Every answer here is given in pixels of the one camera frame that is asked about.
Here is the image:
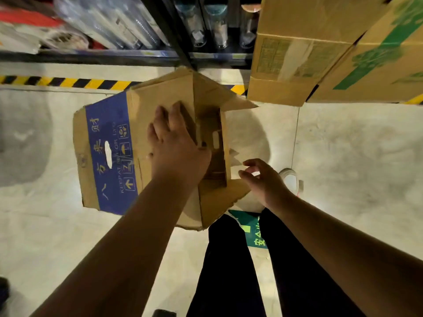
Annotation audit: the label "person's right hand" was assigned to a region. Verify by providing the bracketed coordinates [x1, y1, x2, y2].
[238, 158, 293, 212]

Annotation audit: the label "person's left hand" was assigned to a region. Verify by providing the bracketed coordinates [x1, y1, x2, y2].
[147, 101, 212, 192]

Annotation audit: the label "blue panel cardboard box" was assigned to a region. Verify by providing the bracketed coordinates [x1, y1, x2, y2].
[73, 66, 259, 232]

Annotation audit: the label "person's left forearm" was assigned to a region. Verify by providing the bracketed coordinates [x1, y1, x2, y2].
[29, 176, 203, 317]

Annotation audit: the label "person's right forearm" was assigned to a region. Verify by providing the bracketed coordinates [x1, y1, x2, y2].
[273, 192, 423, 317]

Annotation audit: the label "white tape roll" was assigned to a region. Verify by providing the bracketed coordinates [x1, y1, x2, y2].
[278, 168, 304, 197]

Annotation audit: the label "green floor sticker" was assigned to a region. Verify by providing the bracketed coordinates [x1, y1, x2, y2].
[228, 209, 268, 250]

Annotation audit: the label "black metal shelf rack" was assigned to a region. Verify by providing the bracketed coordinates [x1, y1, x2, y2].
[0, 0, 262, 70]

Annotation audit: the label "person's left leg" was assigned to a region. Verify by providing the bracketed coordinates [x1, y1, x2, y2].
[186, 214, 267, 317]

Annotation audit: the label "person's leg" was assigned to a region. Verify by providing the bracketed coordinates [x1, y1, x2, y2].
[258, 208, 365, 317]
[186, 214, 267, 317]

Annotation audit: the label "person's right leg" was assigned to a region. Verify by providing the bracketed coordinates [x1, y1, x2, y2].
[258, 208, 365, 317]

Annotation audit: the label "clear plastic wrapped packages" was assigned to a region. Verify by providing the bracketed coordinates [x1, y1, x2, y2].
[53, 0, 171, 50]

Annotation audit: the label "plain brown cardboard box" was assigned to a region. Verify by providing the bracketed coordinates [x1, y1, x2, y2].
[247, 0, 391, 107]

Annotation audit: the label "red and white packet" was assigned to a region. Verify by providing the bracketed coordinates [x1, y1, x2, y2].
[0, 5, 90, 55]

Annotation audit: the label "green print cardboard box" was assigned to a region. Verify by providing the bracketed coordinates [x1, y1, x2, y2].
[307, 0, 423, 105]

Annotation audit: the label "black shoe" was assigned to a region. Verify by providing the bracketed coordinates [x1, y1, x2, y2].
[0, 277, 10, 306]

